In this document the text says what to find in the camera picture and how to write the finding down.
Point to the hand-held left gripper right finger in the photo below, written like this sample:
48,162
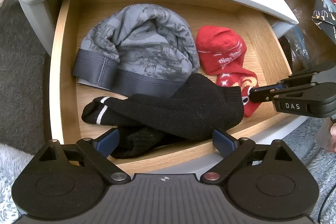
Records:
224,142

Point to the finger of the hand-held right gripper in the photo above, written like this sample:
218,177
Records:
260,94
299,77

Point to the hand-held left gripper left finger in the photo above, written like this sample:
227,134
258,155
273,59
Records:
109,141

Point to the red printed sock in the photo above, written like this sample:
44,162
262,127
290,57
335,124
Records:
236,82
220,48

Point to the plain black sock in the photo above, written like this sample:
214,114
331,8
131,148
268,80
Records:
136,142

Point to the wooden drawer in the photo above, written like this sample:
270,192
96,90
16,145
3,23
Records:
262,37

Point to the black sock with white stripes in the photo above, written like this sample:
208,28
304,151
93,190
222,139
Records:
170,113

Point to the grey patterned underwear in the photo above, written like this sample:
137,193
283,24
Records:
144,43

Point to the person's right hand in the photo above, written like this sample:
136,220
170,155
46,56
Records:
333,132

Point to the clear plastic bag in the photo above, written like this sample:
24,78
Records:
299,43

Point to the black patterned cloth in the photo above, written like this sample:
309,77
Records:
325,22

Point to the fluffy grey rug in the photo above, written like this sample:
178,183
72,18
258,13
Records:
15,174

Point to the dark grey bed base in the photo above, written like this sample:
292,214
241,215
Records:
21,69

